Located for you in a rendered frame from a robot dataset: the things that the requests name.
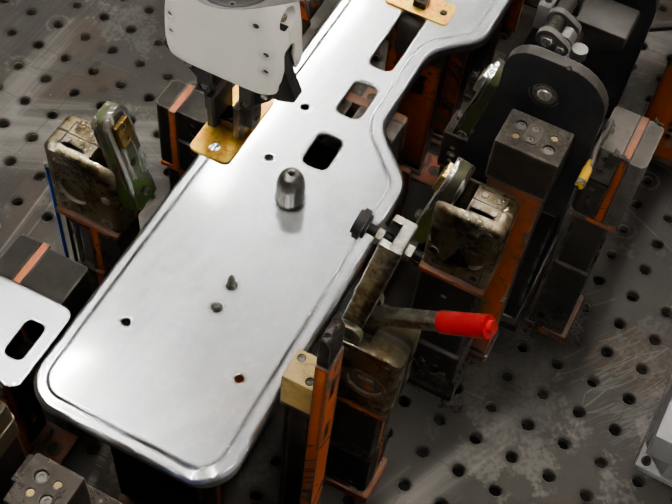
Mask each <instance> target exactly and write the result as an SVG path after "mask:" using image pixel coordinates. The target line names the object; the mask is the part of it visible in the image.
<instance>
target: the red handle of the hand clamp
mask: <svg viewBox="0 0 672 504"><path fill-rule="evenodd" d="M365 324H372V325H381V326H390V327H399V328H408V329H417V330H426V331H435V332H438V333H439V334H445V335H454V336H463V337H472V338H480V339H491V338H492V337H493V335H494V334H495V333H496V332H497V329H498V324H497V322H496V321H495V318H494V316H493V315H491V314H481V313H471V312H461V311H450V310H440V311H432V310H422V309H412V308H402V307H392V306H381V305H375V307H374V309H373V310H372V312H371V314H370V316H369V318H368V319H367V321H366V323H365Z"/></svg>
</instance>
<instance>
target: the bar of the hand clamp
mask: <svg viewBox="0 0 672 504"><path fill-rule="evenodd" d="M372 214H373V211H372V210H371V209H369V208H366V210H364V209H362V210H361V211H360V213H359V214H358V216H357V218H356V220H355V221H354V223H353V225H352V227H351V229H350V231H349V232H350V233H352V234H351V237H352V238H354V239H355V240H358V238H361V239H362V238H363V237H364V235H365V233H367V234H369V235H371V236H372V237H374V239H373V241H372V243H374V244H376V245H377V247H376V249H375V251H374V253H373V255H372V257H371V259H370V261H369V263H368V265H367V267H366V269H365V272H364V274H363V276H362V278H361V280H360V282H359V284H358V286H357V288H356V290H355V292H354V294H353V296H352V298H351V300H350V302H349V304H348V306H347V308H346V310H345V312H344V314H343V316H342V318H343V319H346V320H349V321H351V322H353V323H355V324H356V325H358V326H359V327H360V328H361V330H362V329H363V327H364V325H365V323H366V321H367V319H368V318H369V316H370V314H371V312H372V310H373V309H374V307H375V305H377V303H378V301H379V299H380V297H381V295H382V293H383V292H384V290H385V288H386V286H387V284H388V282H389V280H390V279H391V277H392V275H393V273H394V271H395V269H396V268H397V266H398V264H399V262H400V260H401V259H402V260H404V261H406V262H407V263H408V261H409V259H410V258H411V259H413V260H415V261H416V262H418V263H420V261H421V260H422V258H423V256H424V254H425V253H424V252H422V251H420V250H419V249H417V248H416V247H417V245H418V243H417V242H416V241H414V240H412V238H413V236H414V234H415V232H416V230H417V229H418V225H417V224H415V223H413V222H411V221H410V220H407V219H405V218H403V217H402V216H400V215H398V214H396V215H395V216H394V218H393V220H392V222H391V224H390V226H387V225H386V224H384V223H383V224H382V225H381V226H380V227H378V226H376V225H375V224H373V223H372V221H373V219H374V217H375V216H374V215H372ZM388 227H389V228H388ZM387 229H388V230H387Z"/></svg>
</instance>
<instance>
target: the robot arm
mask: <svg viewBox="0 0 672 504"><path fill-rule="evenodd" d="M299 1H303V0H165V33H166V38H165V39H164V42H163V43H164V45H165V47H166V48H168V49H169V50H170V51H171V52H172V53H173V54H174V55H175V56H177V57H178V58H180V59H181V60H183V61H184V62H185V64H186V65H187V66H188V67H189V69H190V70H191V71H192V72H193V73H194V74H195V76H196V77H197V86H198V88H199V89H200V90H201V91H203V92H204V98H205V109H207V124H208V126H210V127H212V128H214V127H217V126H218V124H219V123H220V116H221V115H222V113H223V112H224V111H225V109H226V108H227V107H228V105H231V106H232V105H233V83H234V84H236V85H239V99H238V101H237V102H236V103H235V105H234V106H233V136H234V137H235V138H237V139H239V140H241V139H242V137H243V136H244V135H245V133H246V132H247V131H248V129H252V130H253V129H254V128H255V127H256V125H257V124H258V122H259V120H260V117H261V104H262V103H266V102H269V101H271V100H272V99H276V101H282V102H289V103H294V102H295V101H296V100H297V98H298V97H299V96H300V94H301V93H302V89H301V86H300V83H299V81H298V78H297V75H296V73H295V70H294V68H293V67H295V68H296V67H297V66H298V64H299V62H300V60H301V57H302V23H301V11H300V3H299Z"/></svg>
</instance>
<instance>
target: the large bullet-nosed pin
mask: <svg viewBox="0 0 672 504"><path fill-rule="evenodd" d="M305 189H306V182H305V178H304V175H303V173H302V172H301V171H300V170H299V169H297V168H295V167H287V168H285V169H283V170H282V171H281V172H280V174H279V176H278V178H277V181H276V199H275V202H276V204H277V205H278V207H279V208H281V209H282V210H285V211H296V210H298V209H300V208H301V207H302V206H303V205H304V202H305Z"/></svg>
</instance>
